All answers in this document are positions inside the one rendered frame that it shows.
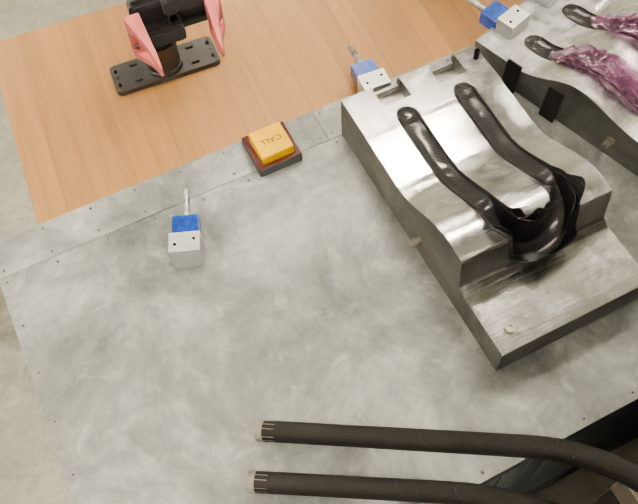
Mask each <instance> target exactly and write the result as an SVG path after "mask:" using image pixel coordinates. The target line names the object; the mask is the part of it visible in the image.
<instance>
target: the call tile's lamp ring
mask: <svg viewBox="0 0 638 504"><path fill-rule="evenodd" d="M280 124H281V125H282V127H283V129H284V130H285V132H286V134H287V135H288V137H289V139H290V140H291V142H292V143H293V145H294V149H295V150H296V152H294V153H292V154H290V155H287V156H285V157H282V158H280V159H278V160H275V161H273V162H271V163H268V164H266V165H264V166H262V165H261V163H260V161H259V159H258V158H257V156H256V154H255V152H254V151H253V149H252V147H251V145H250V144H249V142H248V140H247V139H249V137H248V136H245V137H243V138H242V139H243V141H244V143H245V145H246V146H247V148H248V150H249V152H250V153H251V155H252V157H253V159H254V160H255V162H256V164H257V166H258V167H259V169H260V171H261V170H264V169H266V168H268V167H271V166H273V165H275V164H278V163H280V162H282V161H285V160H287V159H290V158H292V157H294V156H297V155H299V154H301V151H300V149H299V148H298V146H297V144H296V143H295V141H294V140H293V138H292V136H291V135H290V133H289V131H288V130H287V128H286V126H285V125H284V123H283V122H280Z"/></svg>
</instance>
